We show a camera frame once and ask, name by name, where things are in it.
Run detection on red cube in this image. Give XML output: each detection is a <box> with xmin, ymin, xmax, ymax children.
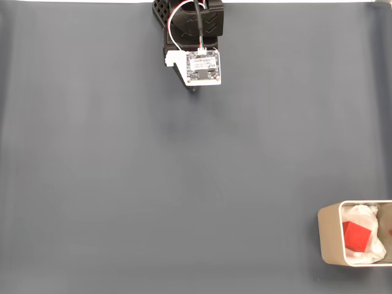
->
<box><xmin>342</xmin><ymin>220</ymin><xmax>372</xmax><ymax>252</ymax></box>

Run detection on beige metal box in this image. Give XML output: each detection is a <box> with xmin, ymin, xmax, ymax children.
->
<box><xmin>317</xmin><ymin>200</ymin><xmax>392</xmax><ymax>268</ymax></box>

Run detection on dark grey table mat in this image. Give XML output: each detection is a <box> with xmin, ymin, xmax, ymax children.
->
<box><xmin>0</xmin><ymin>2</ymin><xmax>392</xmax><ymax>294</ymax></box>

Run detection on white crumpled paper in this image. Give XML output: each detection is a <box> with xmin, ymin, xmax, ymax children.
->
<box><xmin>341</xmin><ymin>204</ymin><xmax>387</xmax><ymax>266</ymax></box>

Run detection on white red servo cable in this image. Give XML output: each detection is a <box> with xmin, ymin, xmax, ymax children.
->
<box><xmin>167</xmin><ymin>1</ymin><xmax>208</xmax><ymax>50</ymax></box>

